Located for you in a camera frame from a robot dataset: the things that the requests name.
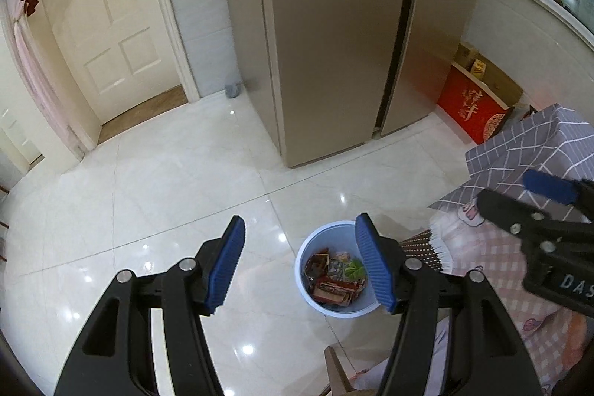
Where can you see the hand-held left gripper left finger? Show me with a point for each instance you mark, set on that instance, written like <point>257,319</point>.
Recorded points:
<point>227,266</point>

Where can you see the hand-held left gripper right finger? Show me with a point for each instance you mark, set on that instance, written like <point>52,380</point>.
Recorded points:
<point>376,266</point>

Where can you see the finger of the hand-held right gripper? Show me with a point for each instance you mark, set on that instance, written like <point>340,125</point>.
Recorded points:
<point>547,186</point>
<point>503,208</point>

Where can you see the dark red snack packet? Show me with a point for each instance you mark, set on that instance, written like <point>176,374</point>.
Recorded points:
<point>316,267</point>

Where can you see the light blue plastic bin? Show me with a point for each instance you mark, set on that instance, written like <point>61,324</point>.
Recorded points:
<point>308,247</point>

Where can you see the pink checked tablecloth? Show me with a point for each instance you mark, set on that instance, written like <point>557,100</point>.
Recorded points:
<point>492,247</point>

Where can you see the dark dotted fringed cloth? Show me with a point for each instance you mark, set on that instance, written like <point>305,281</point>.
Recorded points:
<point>422,250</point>

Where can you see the red gift box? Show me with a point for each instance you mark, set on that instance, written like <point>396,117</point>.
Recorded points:
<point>468,108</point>

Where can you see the wooden chair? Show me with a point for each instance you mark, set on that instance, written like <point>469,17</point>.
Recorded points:
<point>338,370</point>

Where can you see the yellow box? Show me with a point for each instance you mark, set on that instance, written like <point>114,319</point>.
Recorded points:
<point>478,67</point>

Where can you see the small grey floor object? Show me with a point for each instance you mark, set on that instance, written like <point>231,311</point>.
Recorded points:
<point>232,90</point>

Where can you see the gold double-door refrigerator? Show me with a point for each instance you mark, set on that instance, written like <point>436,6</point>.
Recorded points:
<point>334,29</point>

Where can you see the white panel door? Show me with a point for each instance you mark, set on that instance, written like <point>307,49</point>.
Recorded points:
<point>116,29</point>

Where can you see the pink lace curtain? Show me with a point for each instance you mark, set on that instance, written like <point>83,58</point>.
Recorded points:
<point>37,66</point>

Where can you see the red bow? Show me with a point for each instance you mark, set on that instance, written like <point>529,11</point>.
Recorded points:
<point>30,2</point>

